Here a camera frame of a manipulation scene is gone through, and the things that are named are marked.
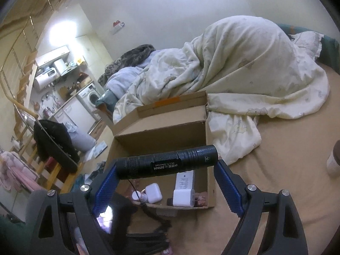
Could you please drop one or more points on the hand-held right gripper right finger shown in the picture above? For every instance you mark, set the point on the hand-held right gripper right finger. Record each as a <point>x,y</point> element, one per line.
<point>228,188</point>

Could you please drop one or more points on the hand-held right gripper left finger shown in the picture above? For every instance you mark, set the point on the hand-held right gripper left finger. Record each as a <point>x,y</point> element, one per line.
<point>103,191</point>

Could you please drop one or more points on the white charger adapter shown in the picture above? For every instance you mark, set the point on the white charger adapter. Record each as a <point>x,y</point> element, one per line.
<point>183,198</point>

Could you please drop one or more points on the white earbud case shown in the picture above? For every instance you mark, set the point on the white earbud case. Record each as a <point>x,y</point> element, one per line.
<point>153,192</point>

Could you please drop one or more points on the black flashlight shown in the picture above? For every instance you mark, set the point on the black flashlight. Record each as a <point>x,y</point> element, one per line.
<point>170,162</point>

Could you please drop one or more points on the cardboard box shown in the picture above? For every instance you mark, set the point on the cardboard box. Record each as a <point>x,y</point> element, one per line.
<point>159,130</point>

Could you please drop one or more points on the small pink trinket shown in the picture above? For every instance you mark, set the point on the small pink trinket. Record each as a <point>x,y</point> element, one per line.
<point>202,199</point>

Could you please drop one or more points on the dark glossy object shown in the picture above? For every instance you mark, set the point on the dark glossy object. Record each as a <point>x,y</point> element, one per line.
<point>122,217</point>

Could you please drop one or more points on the small white capped bottle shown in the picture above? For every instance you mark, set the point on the small white capped bottle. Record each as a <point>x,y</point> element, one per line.
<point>138,196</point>

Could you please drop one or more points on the white papers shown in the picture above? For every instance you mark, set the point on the white papers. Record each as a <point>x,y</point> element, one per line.
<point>98,148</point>

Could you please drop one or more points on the grey cloth bundle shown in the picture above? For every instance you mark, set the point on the grey cloth bundle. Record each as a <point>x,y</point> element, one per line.
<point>83,140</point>

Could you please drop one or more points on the black jacket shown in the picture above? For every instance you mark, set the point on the black jacket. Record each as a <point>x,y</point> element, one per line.
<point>53,140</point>

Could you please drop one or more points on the white kitchen cabinet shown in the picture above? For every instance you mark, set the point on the white kitchen cabinet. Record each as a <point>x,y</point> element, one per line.
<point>71,114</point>

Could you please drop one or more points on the teal bed corner cushion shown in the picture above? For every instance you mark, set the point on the teal bed corner cushion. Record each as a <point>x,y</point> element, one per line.
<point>106,101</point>

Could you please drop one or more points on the pink clothes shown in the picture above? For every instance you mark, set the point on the pink clothes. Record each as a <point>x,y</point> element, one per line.
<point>13,172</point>

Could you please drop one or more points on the white washing machine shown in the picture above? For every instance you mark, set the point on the white washing machine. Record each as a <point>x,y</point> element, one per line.
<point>89,95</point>

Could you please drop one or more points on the person's dark green garment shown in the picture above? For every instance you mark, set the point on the person's dark green garment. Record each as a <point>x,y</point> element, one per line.
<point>10,236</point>

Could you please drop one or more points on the white cup with dark rim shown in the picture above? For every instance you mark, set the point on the white cup with dark rim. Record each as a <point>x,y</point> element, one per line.
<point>334,162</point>

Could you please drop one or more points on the lilac blanket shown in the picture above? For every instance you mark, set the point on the lilac blanket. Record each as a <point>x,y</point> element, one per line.
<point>124,79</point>

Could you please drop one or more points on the white printed duvet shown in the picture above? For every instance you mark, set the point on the white printed duvet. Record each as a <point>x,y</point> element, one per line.
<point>239,66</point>

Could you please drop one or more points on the wooden stair railing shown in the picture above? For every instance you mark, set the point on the wooden stair railing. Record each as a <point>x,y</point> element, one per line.
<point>16,103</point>

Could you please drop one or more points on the white water heater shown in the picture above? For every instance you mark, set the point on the white water heater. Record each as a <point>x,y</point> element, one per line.
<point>43,81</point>

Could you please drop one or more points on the grey fuzzy blanket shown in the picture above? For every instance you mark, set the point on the grey fuzzy blanket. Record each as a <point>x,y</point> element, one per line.
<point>130,55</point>

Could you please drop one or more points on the white range hood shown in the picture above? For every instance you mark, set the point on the white range hood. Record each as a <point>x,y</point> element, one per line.
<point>53,54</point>

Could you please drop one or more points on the white frilled pillow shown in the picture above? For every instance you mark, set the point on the white frilled pillow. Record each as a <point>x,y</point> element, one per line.
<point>305,42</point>

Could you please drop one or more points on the dark green headboard cushion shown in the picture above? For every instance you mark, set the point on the dark green headboard cushion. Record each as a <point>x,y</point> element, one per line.
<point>330,47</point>

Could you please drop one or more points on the red wall sticker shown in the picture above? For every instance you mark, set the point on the red wall sticker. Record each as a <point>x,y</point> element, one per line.
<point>117,25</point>

